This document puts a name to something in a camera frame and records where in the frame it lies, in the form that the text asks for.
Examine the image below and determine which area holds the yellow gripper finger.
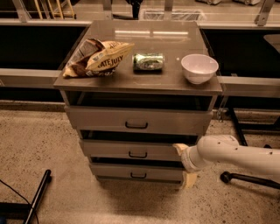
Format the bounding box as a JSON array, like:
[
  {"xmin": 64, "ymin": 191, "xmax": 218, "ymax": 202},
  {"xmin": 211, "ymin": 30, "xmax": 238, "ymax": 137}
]
[
  {"xmin": 183, "ymin": 171, "xmax": 198, "ymax": 188},
  {"xmin": 172, "ymin": 143, "xmax": 189, "ymax": 156}
]

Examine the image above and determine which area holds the grey drawer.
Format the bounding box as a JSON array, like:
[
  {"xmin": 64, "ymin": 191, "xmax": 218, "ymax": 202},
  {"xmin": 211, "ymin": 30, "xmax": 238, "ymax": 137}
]
[
  {"xmin": 65, "ymin": 106, "xmax": 213, "ymax": 136},
  {"xmin": 79, "ymin": 138, "xmax": 200, "ymax": 163},
  {"xmin": 89, "ymin": 163, "xmax": 184, "ymax": 182}
]

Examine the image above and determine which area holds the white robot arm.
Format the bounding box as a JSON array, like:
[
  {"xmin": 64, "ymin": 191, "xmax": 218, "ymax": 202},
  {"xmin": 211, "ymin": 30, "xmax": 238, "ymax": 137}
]
[{"xmin": 173, "ymin": 135, "xmax": 280, "ymax": 189}]

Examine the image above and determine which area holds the grey drawer cabinet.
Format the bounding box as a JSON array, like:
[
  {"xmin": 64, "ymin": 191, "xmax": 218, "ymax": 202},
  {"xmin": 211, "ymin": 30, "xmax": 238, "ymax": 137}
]
[{"xmin": 54, "ymin": 20, "xmax": 221, "ymax": 172}]

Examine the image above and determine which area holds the grey bottom drawer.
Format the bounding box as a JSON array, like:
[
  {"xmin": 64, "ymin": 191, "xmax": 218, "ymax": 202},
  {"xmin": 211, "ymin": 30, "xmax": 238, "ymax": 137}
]
[{"xmin": 89, "ymin": 163, "xmax": 184, "ymax": 182}]

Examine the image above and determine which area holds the grey top drawer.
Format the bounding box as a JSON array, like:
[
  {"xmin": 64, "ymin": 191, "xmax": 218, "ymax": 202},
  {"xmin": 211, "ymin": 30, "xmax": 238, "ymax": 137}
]
[{"xmin": 65, "ymin": 106, "xmax": 213, "ymax": 136}]

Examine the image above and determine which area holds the black caster leg right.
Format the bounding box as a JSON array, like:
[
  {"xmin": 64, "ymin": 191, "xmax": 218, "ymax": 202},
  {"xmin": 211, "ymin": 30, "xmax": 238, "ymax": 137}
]
[{"xmin": 220, "ymin": 171, "xmax": 280, "ymax": 189}]

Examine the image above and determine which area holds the white bowl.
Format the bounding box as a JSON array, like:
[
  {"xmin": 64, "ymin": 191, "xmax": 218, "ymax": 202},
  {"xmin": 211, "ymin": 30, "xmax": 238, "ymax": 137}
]
[{"xmin": 181, "ymin": 54, "xmax": 219, "ymax": 85}]

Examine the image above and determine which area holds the yellow chip bag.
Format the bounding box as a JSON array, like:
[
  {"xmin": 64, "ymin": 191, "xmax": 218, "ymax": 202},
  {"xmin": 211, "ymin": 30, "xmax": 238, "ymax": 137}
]
[{"xmin": 63, "ymin": 38, "xmax": 134, "ymax": 78}]

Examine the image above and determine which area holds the black stand leg left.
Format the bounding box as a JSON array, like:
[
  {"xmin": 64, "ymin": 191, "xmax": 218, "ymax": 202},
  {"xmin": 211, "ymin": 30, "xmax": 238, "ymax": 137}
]
[{"xmin": 23, "ymin": 170, "xmax": 52, "ymax": 224}]

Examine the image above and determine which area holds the black cable on floor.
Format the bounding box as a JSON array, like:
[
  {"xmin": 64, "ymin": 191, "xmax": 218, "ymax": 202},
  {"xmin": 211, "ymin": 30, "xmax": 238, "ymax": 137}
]
[{"xmin": 0, "ymin": 178, "xmax": 39, "ymax": 224}]

